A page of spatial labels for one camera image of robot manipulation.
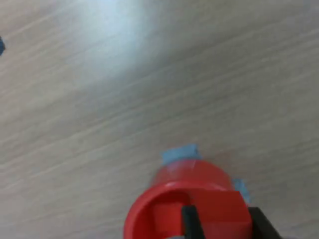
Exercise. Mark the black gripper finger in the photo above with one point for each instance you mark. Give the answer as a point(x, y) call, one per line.
point(263, 226)
point(193, 224)

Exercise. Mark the red cube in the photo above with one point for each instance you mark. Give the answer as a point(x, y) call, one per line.
point(167, 221)
point(221, 211)

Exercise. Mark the red plastic bin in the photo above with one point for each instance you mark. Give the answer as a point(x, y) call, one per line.
point(142, 211)

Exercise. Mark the light blue tape piece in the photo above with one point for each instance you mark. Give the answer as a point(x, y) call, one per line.
point(241, 188)
point(180, 153)

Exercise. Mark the dark tape strip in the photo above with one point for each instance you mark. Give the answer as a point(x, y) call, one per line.
point(2, 46)

